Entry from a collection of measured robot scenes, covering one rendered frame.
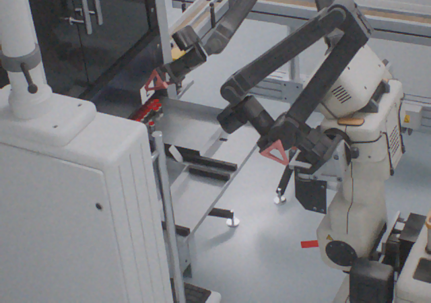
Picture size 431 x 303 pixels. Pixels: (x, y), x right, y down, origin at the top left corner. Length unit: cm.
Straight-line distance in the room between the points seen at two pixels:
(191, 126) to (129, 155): 121
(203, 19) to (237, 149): 87
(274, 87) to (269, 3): 43
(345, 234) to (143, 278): 84
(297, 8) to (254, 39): 173
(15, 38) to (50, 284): 67
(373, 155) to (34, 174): 98
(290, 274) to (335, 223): 108
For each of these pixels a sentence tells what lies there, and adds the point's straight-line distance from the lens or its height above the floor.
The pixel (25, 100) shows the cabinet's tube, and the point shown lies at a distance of 202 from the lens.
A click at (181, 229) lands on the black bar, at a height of 90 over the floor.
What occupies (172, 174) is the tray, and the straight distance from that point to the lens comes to 295.
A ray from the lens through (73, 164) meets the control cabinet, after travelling 195.
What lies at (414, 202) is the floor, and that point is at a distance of 420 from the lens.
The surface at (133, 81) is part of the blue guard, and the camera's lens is 304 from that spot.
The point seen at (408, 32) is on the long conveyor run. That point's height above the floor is 89.
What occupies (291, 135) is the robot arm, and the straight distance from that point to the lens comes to 243.
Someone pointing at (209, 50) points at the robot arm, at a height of 131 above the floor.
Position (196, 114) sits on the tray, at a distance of 323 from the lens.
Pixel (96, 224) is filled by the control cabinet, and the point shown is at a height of 137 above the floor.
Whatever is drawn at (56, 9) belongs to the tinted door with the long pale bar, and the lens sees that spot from 263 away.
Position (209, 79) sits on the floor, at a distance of 512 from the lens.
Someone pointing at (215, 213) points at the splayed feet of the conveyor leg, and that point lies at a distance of 401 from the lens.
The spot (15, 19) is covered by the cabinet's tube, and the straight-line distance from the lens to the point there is 192.
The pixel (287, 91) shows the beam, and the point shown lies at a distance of 404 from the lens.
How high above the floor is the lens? 265
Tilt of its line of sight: 35 degrees down
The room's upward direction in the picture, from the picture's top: 6 degrees counter-clockwise
